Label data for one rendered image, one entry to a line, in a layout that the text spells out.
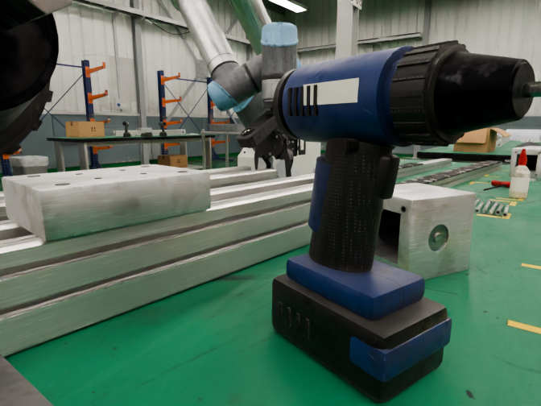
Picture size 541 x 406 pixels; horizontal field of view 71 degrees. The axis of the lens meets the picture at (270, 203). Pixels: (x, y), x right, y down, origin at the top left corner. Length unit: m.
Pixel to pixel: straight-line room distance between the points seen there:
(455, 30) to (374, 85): 11.86
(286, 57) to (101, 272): 0.59
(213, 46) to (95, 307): 0.74
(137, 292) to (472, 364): 0.29
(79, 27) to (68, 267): 8.96
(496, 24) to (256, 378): 11.75
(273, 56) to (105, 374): 0.66
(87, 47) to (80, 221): 8.90
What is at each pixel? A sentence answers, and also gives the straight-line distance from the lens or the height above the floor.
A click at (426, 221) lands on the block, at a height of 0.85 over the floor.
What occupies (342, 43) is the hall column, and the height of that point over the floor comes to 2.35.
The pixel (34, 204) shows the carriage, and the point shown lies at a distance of 0.35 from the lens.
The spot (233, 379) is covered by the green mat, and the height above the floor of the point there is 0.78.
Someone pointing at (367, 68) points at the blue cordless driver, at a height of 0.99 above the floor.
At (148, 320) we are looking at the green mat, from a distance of 0.37.
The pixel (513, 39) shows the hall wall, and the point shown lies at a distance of 11.79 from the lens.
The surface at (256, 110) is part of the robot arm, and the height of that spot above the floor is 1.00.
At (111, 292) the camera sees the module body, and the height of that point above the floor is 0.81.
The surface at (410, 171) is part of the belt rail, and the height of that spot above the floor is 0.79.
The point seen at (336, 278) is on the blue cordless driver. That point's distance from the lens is 0.28.
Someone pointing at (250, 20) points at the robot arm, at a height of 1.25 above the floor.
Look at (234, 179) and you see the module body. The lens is 0.69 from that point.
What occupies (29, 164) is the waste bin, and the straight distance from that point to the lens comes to 5.53.
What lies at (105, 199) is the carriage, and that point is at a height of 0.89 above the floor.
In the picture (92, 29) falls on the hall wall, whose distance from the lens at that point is 9.39.
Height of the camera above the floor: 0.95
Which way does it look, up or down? 12 degrees down
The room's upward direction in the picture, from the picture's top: straight up
